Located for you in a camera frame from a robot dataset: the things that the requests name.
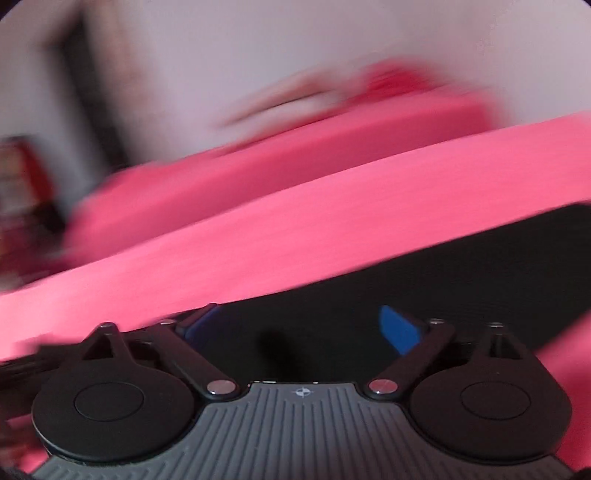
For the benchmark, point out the pink bed blanket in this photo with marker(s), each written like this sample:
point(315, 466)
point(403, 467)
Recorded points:
point(277, 249)

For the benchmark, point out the black pants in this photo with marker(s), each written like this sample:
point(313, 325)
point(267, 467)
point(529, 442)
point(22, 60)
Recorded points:
point(461, 277)

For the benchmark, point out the pink covered mattress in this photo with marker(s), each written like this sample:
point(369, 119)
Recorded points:
point(286, 157)

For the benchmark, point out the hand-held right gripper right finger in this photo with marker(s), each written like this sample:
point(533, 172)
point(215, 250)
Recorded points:
point(398, 330)

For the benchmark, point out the folded light pink quilt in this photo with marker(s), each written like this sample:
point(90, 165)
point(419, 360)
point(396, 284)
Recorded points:
point(286, 99)

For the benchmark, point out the dark red object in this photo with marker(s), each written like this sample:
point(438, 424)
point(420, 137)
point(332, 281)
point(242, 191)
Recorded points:
point(23, 198)

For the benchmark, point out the folded red blanket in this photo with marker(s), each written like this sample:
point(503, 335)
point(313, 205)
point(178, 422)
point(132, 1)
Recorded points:
point(397, 78)

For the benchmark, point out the patterned beige curtain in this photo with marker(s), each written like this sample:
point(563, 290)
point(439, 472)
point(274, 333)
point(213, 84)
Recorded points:
point(124, 92)

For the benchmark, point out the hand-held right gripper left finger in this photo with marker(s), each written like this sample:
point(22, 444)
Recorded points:
point(203, 324)

